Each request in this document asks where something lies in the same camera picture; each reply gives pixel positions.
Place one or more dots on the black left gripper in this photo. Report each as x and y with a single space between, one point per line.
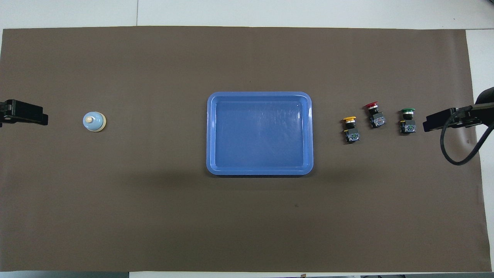
23 112

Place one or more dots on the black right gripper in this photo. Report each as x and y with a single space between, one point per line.
436 122

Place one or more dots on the green push button switch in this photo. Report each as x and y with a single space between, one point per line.
408 126

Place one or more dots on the red push button switch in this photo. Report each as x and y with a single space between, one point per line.
376 119

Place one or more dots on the yellow push button switch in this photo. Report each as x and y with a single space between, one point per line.
352 136

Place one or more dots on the light blue service bell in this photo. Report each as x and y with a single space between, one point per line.
93 121

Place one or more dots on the blue plastic tray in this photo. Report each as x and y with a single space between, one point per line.
260 135

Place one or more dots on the brown table mat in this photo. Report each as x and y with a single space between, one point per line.
154 212

